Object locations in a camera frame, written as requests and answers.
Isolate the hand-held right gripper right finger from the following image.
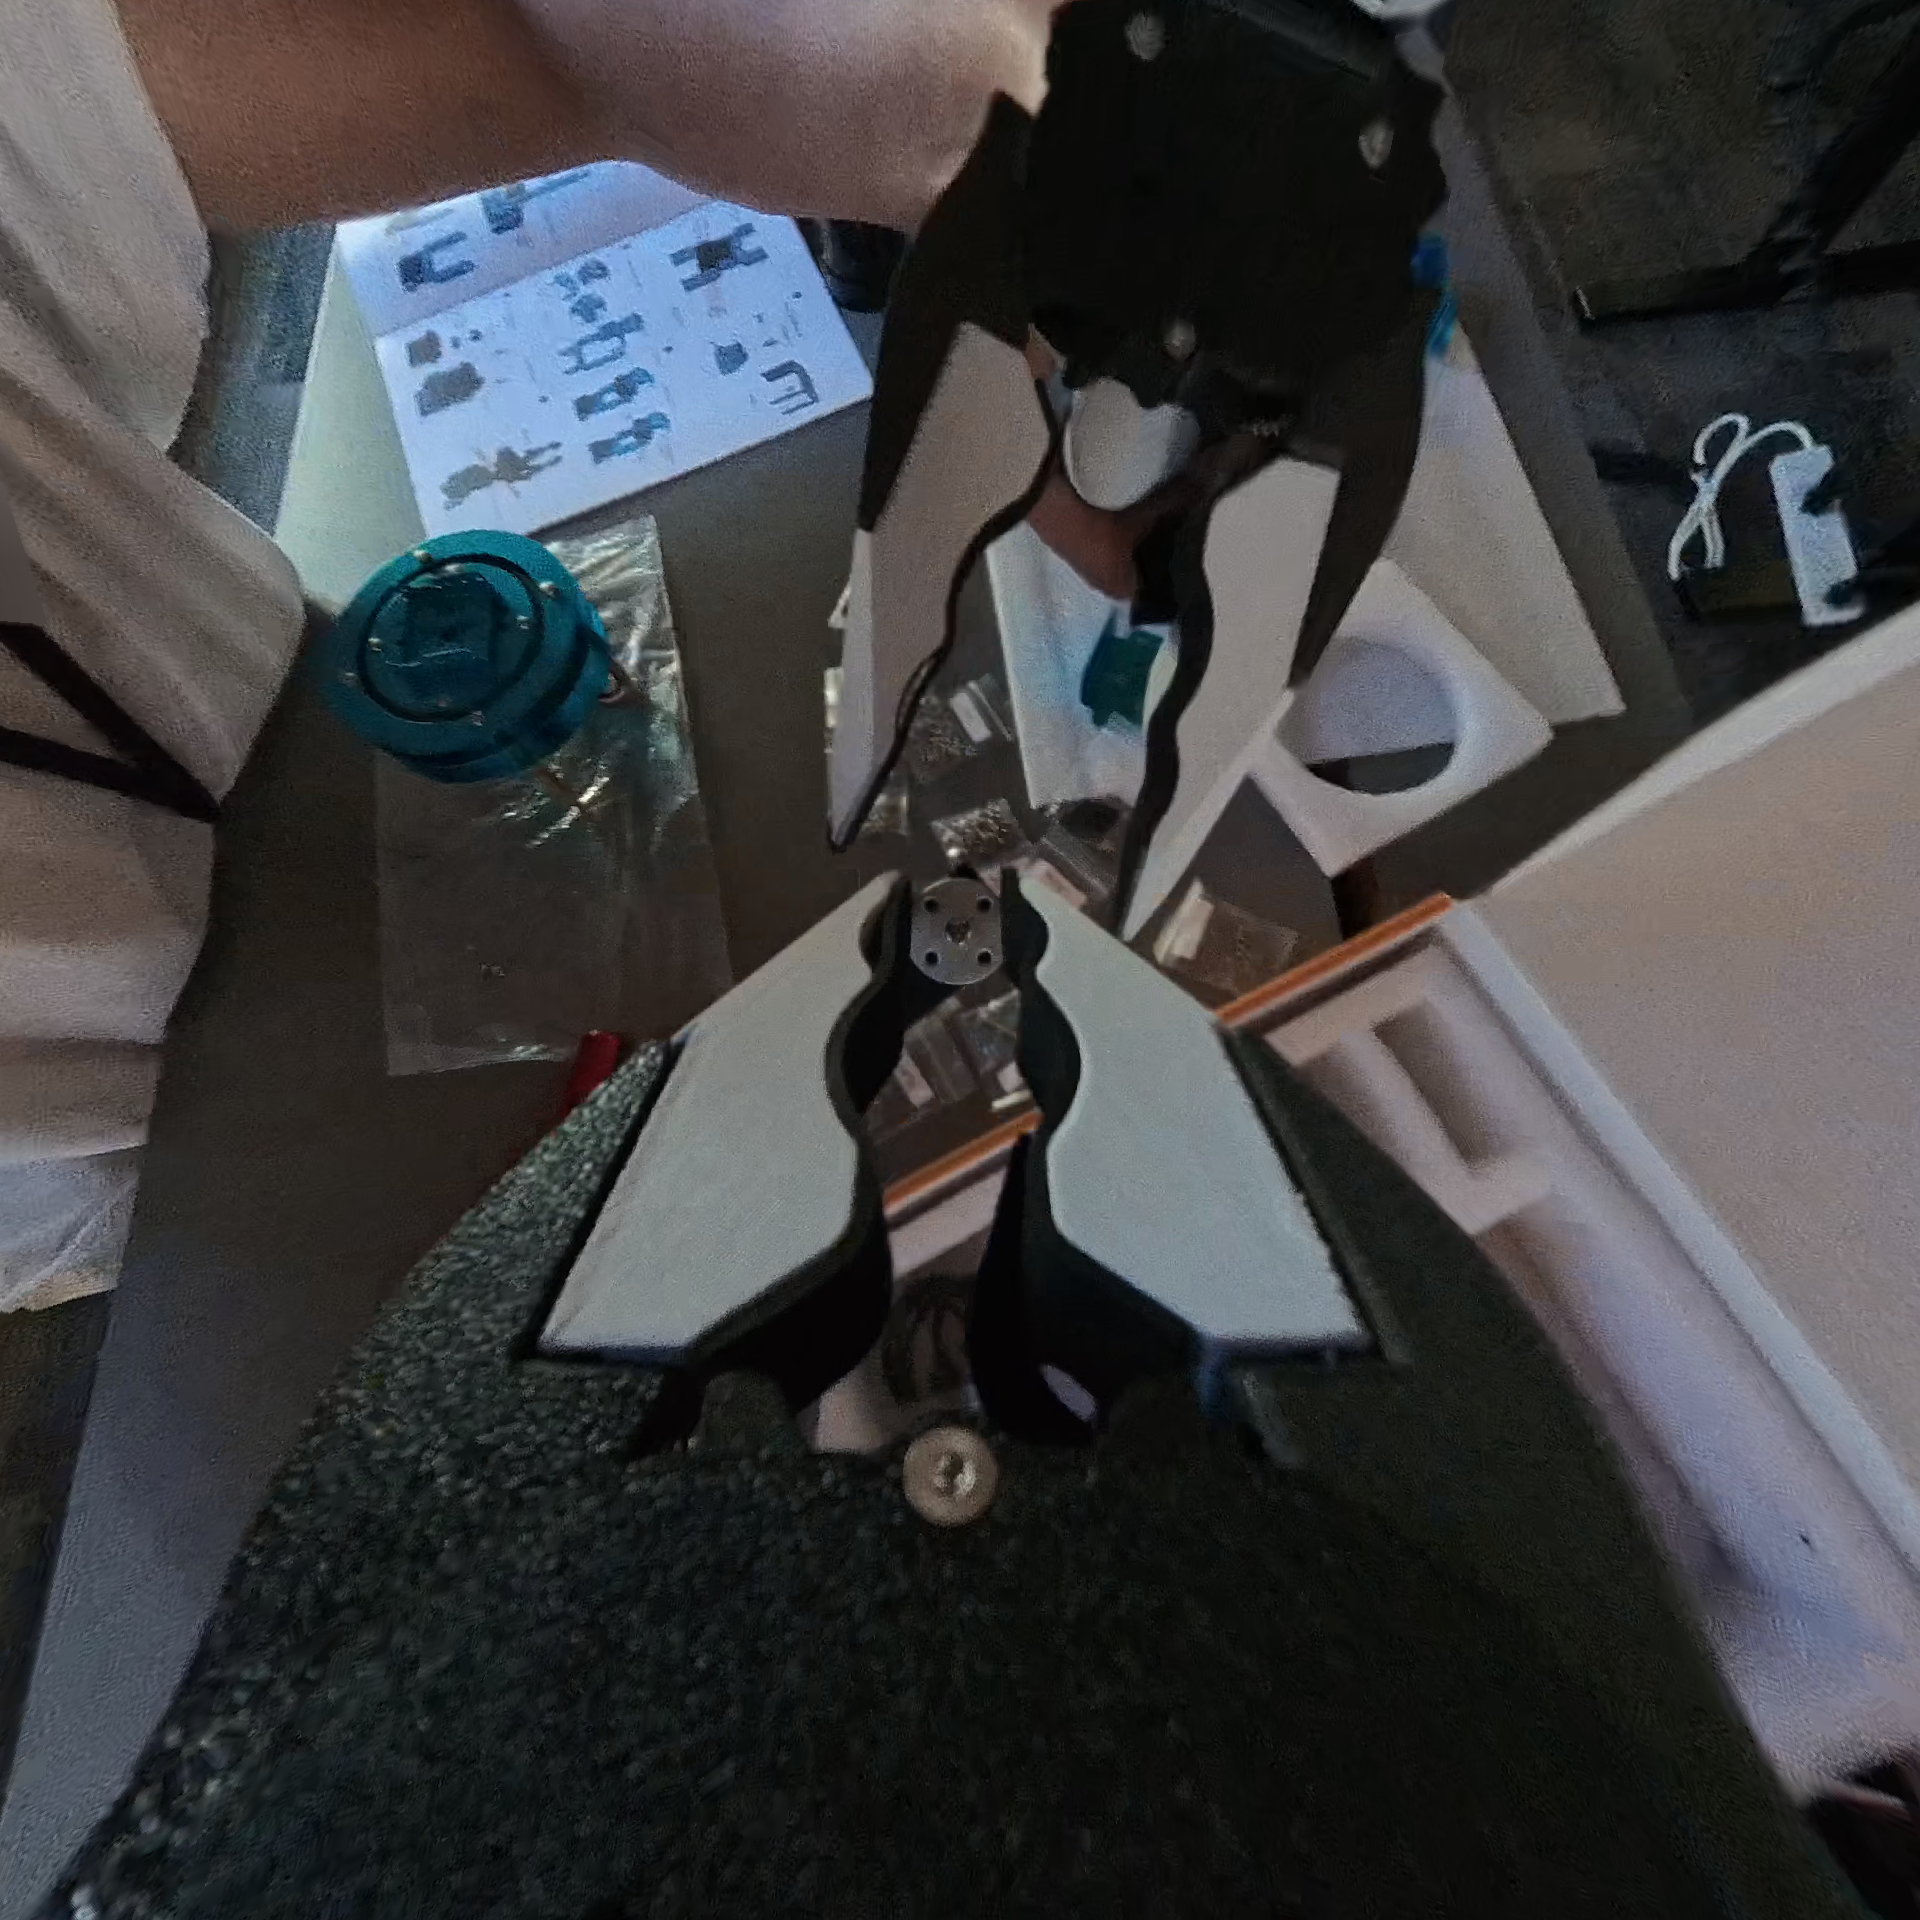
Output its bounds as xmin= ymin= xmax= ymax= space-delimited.
xmin=975 ymin=874 xmax=1375 ymax=1443

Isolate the grey desk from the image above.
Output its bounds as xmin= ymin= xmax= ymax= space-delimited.
xmin=0 ymin=150 xmax=1696 ymax=1920

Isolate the black servo with silver horn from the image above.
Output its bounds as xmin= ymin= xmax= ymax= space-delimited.
xmin=900 ymin=874 xmax=1023 ymax=1037

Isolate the person's left forearm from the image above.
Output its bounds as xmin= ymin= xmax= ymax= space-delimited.
xmin=119 ymin=0 xmax=759 ymax=235

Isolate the white foam cutout piece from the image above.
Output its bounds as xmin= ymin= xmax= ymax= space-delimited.
xmin=1256 ymin=560 xmax=1556 ymax=874

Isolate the black chest harness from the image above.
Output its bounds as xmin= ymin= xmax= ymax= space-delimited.
xmin=0 ymin=615 xmax=226 ymax=825

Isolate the white power strip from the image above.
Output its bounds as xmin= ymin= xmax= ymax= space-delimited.
xmin=1762 ymin=443 xmax=1865 ymax=625

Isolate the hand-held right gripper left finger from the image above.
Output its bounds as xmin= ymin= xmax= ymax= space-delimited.
xmin=530 ymin=874 xmax=913 ymax=1373

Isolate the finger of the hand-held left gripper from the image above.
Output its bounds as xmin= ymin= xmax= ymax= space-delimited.
xmin=1115 ymin=458 xmax=1346 ymax=943
xmin=826 ymin=321 xmax=1062 ymax=853

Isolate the blue U bracket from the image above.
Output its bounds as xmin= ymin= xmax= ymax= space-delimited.
xmin=1082 ymin=613 xmax=1169 ymax=725

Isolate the white instruction booklet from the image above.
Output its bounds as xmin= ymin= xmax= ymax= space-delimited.
xmin=333 ymin=164 xmax=878 ymax=541

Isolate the person's left hand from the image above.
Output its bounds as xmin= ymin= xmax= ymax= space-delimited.
xmin=749 ymin=0 xmax=1163 ymax=608

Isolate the black coiled cable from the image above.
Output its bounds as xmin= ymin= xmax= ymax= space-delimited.
xmin=878 ymin=1284 xmax=980 ymax=1414

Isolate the large clear plastic bag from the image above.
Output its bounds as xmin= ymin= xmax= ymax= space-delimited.
xmin=372 ymin=514 xmax=738 ymax=1080

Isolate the white power cable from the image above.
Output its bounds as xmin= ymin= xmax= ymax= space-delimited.
xmin=1665 ymin=413 xmax=1823 ymax=584

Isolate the orange and white cardboard box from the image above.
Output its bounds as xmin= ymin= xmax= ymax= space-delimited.
xmin=882 ymin=601 xmax=1920 ymax=1808

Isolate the teal round robot base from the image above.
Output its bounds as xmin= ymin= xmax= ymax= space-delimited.
xmin=323 ymin=530 xmax=612 ymax=785

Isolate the white foam insert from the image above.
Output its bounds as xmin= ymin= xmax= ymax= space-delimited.
xmin=886 ymin=930 xmax=1920 ymax=1804

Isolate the spread of hardware bags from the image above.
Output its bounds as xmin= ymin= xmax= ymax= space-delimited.
xmin=823 ymin=671 xmax=1300 ymax=1114

